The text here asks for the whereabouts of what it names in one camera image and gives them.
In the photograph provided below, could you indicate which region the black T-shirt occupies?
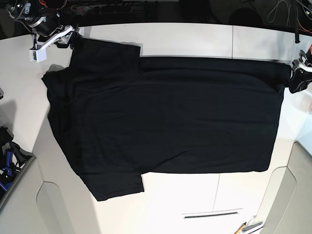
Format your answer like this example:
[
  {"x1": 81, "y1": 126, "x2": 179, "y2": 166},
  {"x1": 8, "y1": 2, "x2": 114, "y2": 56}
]
[{"x1": 42, "y1": 39, "x2": 291, "y2": 201}]

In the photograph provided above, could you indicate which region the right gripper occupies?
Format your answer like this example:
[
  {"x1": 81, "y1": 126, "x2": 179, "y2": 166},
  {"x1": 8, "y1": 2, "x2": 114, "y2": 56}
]
[{"x1": 33, "y1": 17, "x2": 80, "y2": 48}]

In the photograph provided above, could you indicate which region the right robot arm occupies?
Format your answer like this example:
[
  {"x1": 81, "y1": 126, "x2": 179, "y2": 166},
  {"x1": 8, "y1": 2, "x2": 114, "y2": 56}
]
[{"x1": 6, "y1": 0, "x2": 82, "y2": 51}]

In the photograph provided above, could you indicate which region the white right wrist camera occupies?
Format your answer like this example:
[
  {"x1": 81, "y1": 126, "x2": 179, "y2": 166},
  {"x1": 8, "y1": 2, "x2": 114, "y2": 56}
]
[{"x1": 29, "y1": 49, "x2": 47, "y2": 63}]

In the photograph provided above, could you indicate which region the blue and black equipment pile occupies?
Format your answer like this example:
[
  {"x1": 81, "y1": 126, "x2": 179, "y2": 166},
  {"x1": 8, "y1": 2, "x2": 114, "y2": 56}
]
[{"x1": 0, "y1": 126, "x2": 33, "y2": 198}]

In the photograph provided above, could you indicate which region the black power strip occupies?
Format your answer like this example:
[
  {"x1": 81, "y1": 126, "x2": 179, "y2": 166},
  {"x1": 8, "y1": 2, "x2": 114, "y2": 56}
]
[{"x1": 70, "y1": 2, "x2": 135, "y2": 16}]

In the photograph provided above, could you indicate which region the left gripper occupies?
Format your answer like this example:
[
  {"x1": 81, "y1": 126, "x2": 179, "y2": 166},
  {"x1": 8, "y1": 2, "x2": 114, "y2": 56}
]
[{"x1": 291, "y1": 46, "x2": 312, "y2": 93}]

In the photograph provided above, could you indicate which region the black ruler strip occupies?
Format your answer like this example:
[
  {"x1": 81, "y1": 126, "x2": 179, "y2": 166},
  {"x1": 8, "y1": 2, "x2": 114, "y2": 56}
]
[{"x1": 184, "y1": 212, "x2": 239, "y2": 219}]

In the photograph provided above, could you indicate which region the yellow handled tool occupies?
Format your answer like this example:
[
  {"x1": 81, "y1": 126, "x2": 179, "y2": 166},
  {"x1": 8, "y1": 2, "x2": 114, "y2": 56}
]
[{"x1": 234, "y1": 222, "x2": 247, "y2": 234}]

